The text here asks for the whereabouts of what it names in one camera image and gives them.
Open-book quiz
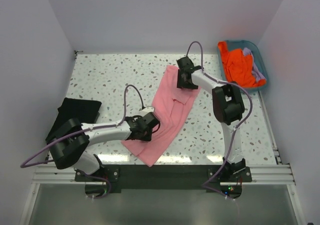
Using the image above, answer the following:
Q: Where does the pink t-shirt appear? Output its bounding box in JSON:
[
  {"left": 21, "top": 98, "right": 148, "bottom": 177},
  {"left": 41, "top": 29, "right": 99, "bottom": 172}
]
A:
[{"left": 121, "top": 65, "right": 200, "bottom": 167}]

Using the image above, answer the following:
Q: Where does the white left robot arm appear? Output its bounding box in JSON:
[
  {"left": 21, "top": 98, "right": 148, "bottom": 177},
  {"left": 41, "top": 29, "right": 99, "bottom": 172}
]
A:
[{"left": 48, "top": 111, "right": 161, "bottom": 175}]

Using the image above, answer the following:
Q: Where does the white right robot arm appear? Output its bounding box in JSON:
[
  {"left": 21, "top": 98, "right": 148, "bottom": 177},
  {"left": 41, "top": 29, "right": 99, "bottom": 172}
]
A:
[{"left": 176, "top": 56, "right": 246, "bottom": 174}]

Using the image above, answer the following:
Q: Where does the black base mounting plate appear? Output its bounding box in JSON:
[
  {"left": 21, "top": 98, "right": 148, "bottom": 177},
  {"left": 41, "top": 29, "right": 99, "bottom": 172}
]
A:
[{"left": 74, "top": 164, "right": 253, "bottom": 196}]

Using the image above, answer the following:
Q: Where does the orange t-shirt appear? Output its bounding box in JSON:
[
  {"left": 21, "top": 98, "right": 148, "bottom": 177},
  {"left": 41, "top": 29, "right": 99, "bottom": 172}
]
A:
[{"left": 217, "top": 41, "right": 267, "bottom": 88}]

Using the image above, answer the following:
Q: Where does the folded black t-shirt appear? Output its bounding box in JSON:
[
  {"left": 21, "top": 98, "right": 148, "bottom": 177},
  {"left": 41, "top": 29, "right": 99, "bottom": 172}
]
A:
[{"left": 45, "top": 97, "right": 102, "bottom": 144}]

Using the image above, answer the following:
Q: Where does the lavender t-shirt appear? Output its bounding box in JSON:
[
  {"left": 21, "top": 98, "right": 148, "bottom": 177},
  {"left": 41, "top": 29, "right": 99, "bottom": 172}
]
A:
[{"left": 242, "top": 47, "right": 266, "bottom": 82}]

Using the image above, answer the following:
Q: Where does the teal laundry basket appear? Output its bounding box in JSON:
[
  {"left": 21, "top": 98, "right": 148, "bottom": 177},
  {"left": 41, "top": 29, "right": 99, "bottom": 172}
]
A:
[{"left": 217, "top": 40, "right": 269, "bottom": 93}]

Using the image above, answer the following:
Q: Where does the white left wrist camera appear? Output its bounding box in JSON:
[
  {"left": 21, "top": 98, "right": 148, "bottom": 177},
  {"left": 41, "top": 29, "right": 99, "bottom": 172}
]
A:
[{"left": 139, "top": 106, "right": 155, "bottom": 117}]

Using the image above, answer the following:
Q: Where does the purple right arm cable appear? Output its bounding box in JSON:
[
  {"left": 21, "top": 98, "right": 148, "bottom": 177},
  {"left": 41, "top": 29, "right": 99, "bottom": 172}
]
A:
[{"left": 186, "top": 41, "right": 253, "bottom": 195}]

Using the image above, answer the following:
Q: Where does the aluminium front rail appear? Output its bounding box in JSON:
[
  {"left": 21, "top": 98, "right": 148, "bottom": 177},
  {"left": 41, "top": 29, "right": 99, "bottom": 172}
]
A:
[{"left": 32, "top": 164, "right": 295, "bottom": 185}]

